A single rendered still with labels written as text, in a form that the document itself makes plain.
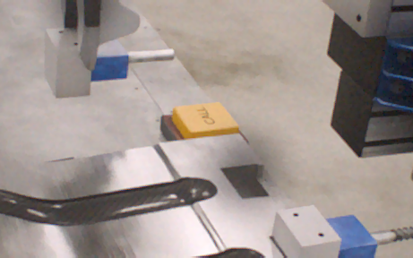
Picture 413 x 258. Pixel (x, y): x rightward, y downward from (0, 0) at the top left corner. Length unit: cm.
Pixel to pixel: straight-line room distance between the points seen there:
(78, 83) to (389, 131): 48
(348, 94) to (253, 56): 194
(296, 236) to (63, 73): 30
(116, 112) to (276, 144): 159
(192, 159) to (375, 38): 40
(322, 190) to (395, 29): 138
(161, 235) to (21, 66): 50
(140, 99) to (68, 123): 11
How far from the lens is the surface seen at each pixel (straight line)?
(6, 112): 111
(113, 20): 89
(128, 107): 113
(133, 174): 85
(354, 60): 124
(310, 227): 76
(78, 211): 81
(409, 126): 126
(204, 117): 105
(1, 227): 74
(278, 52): 324
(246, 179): 88
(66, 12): 94
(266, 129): 275
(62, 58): 91
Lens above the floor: 135
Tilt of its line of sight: 30 degrees down
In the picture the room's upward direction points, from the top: 7 degrees clockwise
